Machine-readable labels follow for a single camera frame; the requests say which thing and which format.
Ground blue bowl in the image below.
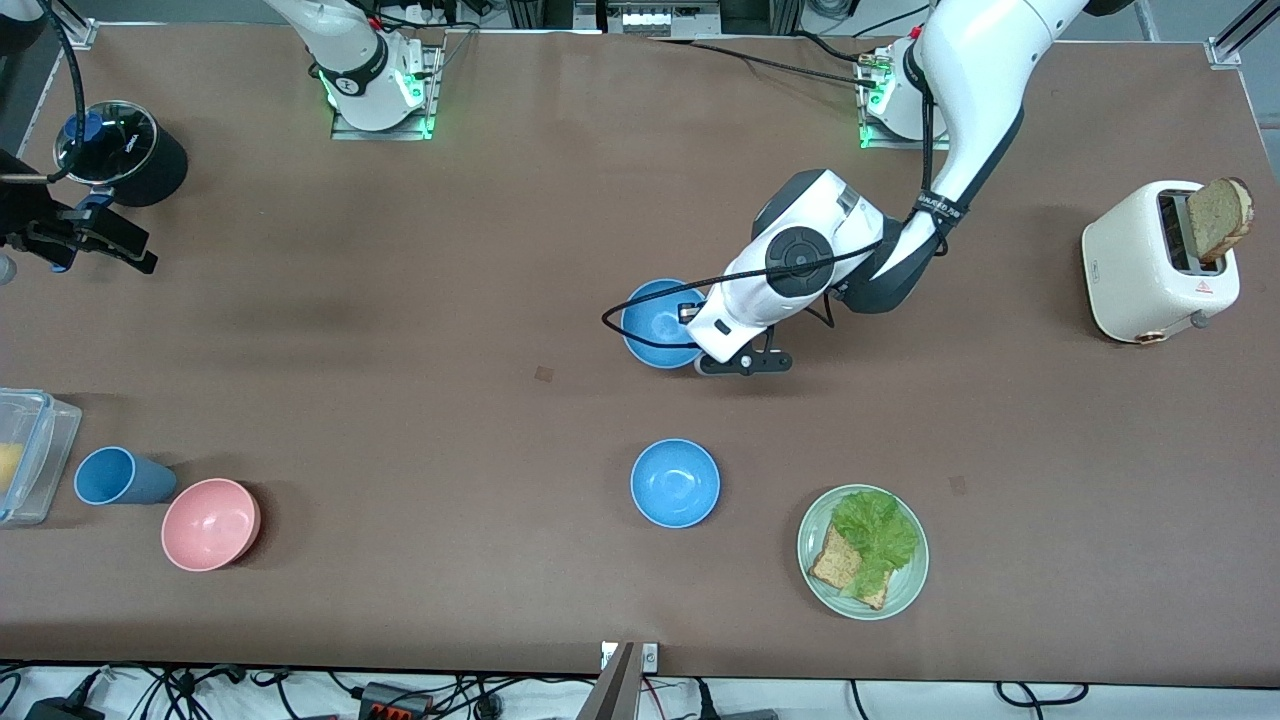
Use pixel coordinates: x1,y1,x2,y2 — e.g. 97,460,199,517
630,439,721,529
621,278,709,370

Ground pink bowl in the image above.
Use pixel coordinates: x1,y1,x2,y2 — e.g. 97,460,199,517
161,478,263,573

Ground glass lid blue knob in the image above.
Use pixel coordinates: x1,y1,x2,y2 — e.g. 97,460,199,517
62,100,159,187

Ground clear plastic container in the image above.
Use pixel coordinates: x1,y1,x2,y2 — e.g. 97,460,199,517
0,388,83,526

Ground blue cup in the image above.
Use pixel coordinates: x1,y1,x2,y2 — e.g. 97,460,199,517
74,446,181,506

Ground brown table mat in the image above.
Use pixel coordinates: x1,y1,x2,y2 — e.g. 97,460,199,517
0,22,1280,691

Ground green lettuce leaf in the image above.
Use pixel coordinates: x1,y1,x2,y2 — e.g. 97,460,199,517
832,490,920,599

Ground brown bread slice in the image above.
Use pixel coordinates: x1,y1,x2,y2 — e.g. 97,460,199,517
1187,178,1255,266
808,525,891,611

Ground electronics box white connectors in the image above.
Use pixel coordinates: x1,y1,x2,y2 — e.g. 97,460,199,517
575,0,721,38

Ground pale green plate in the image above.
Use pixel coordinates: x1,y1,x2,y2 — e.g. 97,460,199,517
797,484,930,621

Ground white toaster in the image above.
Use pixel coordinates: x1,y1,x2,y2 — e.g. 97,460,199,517
1082,180,1241,346

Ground black power adapter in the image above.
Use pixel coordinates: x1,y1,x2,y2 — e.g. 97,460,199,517
22,697,106,720

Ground black power strip orange switches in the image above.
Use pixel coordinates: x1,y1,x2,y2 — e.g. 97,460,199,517
358,682,433,720

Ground black pot blue handle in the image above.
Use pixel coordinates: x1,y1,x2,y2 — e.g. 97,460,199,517
55,100,189,273

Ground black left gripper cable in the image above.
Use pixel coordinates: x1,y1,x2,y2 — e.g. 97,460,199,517
602,85,963,349

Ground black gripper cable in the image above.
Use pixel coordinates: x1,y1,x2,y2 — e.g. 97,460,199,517
602,85,963,349
40,0,87,186

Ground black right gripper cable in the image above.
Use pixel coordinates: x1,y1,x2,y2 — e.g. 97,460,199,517
40,0,87,186

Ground aluminium frame post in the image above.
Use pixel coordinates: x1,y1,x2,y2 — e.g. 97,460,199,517
30,0,98,48
1207,0,1280,68

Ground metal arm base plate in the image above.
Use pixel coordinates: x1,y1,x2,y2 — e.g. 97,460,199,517
858,48,966,152
330,45,443,142

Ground black table cable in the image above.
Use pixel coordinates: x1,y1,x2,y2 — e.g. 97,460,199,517
788,30,873,65
648,36,886,91

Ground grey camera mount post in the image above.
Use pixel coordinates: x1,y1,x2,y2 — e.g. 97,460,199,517
575,641,661,720

